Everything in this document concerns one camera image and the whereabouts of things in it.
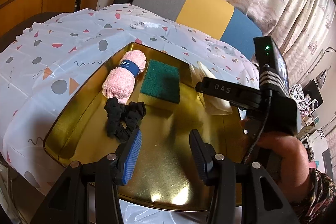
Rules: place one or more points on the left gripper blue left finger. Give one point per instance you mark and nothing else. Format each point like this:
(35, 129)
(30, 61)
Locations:
(127, 155)

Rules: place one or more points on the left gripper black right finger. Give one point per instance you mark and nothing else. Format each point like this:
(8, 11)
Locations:
(203, 154)

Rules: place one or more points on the black fabric scrunchie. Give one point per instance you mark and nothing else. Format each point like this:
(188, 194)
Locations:
(123, 119)

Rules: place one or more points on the cream cloth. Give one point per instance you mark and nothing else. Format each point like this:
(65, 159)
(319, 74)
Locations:
(207, 93)

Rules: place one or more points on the pink towel blue band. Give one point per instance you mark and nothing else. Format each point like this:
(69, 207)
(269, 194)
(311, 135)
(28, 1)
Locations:
(121, 80)

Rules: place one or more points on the green yellow scouring sponge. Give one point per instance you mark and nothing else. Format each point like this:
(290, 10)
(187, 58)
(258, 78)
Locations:
(161, 81)

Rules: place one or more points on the patterned right sleeve forearm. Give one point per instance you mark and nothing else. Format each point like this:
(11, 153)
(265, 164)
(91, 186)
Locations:
(319, 204)

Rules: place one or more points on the floral cloth pile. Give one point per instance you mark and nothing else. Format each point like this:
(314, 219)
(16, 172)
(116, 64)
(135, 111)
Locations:
(297, 94)

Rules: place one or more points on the gold metal tray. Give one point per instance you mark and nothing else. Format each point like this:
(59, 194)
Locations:
(165, 175)

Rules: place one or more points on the beige patterned curtain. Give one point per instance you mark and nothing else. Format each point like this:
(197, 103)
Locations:
(299, 28)

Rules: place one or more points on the white patterned tablecloth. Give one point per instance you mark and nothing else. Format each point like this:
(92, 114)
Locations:
(47, 63)

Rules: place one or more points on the grey yellow blue chair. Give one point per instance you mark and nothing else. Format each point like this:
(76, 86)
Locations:
(216, 18)

